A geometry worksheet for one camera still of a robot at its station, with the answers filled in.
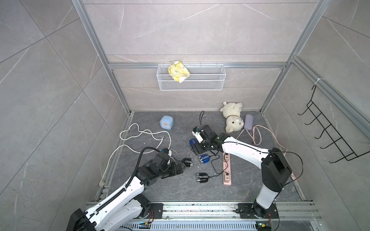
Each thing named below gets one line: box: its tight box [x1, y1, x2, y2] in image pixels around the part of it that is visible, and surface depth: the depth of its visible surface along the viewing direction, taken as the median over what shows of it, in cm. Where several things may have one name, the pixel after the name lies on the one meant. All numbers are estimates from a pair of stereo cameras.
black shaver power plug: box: [196, 172, 209, 184], surface depth 84 cm
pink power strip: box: [222, 152, 232, 186], surface depth 85 cm
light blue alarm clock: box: [159, 115, 174, 130], surface depth 106 cm
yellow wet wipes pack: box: [167, 60, 191, 84], surface depth 88 cm
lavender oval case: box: [243, 114, 254, 131], surface depth 110 cm
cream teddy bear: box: [219, 101, 244, 134], surface depth 109 cm
